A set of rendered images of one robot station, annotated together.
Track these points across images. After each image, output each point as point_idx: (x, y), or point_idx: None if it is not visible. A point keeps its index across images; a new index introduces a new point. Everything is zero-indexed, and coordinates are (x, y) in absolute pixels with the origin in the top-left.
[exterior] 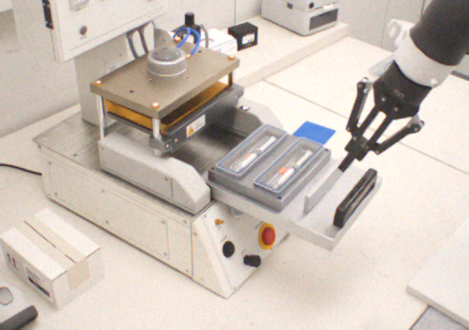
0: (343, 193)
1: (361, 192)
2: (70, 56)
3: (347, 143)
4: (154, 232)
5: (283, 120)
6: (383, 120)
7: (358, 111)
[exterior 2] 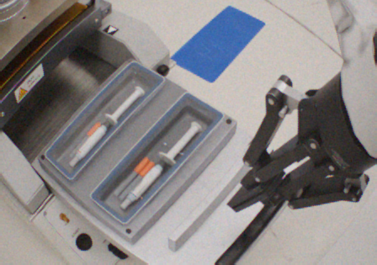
0: (241, 212)
1: (263, 228)
2: None
3: (246, 177)
4: (9, 202)
5: (199, 3)
6: (317, 18)
7: (268, 141)
